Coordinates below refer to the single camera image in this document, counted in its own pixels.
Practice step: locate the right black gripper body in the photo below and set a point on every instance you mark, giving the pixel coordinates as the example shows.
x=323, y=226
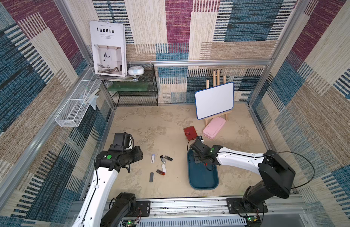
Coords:
x=200, y=152

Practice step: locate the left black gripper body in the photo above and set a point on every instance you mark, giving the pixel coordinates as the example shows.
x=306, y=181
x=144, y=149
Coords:
x=132, y=148

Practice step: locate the grey usb flash drive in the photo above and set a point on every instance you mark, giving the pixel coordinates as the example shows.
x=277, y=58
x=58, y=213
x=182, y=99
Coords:
x=151, y=177

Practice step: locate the dark red usb drive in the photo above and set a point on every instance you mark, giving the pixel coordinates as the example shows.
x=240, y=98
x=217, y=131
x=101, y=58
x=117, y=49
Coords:
x=160, y=172

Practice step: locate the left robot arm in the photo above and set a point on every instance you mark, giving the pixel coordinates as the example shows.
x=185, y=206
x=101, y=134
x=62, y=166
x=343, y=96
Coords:
x=107, y=165

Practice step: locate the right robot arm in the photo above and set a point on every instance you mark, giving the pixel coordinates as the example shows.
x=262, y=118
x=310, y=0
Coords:
x=276, y=174

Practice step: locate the teal storage tray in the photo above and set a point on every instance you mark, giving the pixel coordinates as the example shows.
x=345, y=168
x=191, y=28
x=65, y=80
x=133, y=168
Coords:
x=201, y=176

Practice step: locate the black usb flash drive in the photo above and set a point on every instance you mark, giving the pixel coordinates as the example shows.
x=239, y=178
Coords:
x=168, y=158

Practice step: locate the silver swivel usb drive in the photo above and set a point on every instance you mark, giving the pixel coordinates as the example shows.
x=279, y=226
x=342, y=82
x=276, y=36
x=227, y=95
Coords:
x=163, y=159

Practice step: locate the white usb flash drive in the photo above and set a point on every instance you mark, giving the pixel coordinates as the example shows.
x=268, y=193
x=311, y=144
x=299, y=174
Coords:
x=163, y=168

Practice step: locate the red leather wallet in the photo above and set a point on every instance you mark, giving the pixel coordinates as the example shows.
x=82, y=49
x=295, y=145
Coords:
x=190, y=133

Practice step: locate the pink plastic case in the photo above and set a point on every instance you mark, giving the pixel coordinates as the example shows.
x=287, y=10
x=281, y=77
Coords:
x=214, y=127

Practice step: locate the blue framed whiteboard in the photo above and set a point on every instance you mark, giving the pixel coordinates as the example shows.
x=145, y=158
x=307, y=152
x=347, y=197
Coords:
x=215, y=100

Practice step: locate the green board on shelf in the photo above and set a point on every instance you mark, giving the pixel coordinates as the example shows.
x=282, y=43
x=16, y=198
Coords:
x=128, y=87

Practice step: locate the white round device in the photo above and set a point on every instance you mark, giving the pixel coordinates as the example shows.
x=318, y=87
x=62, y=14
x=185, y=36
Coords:
x=135, y=70

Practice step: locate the Inedia magazine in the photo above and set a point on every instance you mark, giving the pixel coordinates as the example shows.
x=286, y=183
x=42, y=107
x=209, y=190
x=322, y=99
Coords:
x=108, y=48

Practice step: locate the black wire shelf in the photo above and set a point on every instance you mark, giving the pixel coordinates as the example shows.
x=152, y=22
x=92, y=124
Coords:
x=135, y=99

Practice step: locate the white wire basket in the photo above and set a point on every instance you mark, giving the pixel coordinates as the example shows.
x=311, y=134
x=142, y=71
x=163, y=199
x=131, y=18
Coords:
x=83, y=97

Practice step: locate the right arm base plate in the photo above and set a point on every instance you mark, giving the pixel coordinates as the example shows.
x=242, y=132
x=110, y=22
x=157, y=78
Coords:
x=236, y=205

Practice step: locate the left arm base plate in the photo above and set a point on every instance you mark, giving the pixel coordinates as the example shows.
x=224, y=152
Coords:
x=123, y=208

